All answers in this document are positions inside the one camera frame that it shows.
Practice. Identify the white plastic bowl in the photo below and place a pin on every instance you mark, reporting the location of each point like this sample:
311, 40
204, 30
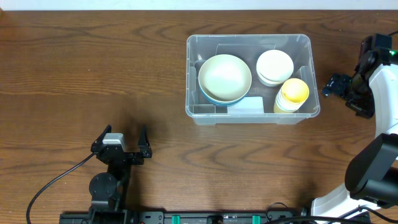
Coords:
275, 66

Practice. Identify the white label in bin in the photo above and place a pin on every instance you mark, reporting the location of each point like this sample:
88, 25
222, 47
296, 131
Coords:
248, 105

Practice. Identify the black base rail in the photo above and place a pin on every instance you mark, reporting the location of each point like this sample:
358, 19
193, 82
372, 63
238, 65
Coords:
161, 217

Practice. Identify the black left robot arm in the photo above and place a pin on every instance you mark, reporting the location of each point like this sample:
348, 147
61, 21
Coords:
109, 189

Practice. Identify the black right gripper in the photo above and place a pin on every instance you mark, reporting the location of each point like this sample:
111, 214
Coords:
347, 88

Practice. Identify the light blue plastic cup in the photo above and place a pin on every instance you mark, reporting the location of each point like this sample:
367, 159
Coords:
297, 105

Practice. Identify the pink plastic cup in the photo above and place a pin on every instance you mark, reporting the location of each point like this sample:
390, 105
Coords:
284, 107

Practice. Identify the cream plastic cup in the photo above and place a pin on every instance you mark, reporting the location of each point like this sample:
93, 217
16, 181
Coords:
286, 104

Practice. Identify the dark blue bowl front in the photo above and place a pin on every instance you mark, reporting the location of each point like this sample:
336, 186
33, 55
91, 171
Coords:
222, 104

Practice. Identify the grey plastic bowl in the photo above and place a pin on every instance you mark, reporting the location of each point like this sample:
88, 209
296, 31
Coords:
271, 84

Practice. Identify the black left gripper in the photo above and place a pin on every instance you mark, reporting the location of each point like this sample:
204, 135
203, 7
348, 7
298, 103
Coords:
123, 156

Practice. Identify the clear plastic storage bin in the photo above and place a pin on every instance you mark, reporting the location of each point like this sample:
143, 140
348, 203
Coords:
248, 47

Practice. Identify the large cream bowl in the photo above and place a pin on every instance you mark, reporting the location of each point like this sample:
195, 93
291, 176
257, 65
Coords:
225, 77

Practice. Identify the yellow plastic cup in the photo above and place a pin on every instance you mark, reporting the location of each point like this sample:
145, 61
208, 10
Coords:
295, 90
281, 107

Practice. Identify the yellow plastic bowl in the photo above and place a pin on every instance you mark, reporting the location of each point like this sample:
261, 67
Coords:
262, 78

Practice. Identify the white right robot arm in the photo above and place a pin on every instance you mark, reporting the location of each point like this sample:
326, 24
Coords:
370, 179

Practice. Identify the dark blue bowl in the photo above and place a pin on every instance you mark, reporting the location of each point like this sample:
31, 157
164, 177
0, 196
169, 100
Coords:
222, 104
202, 91

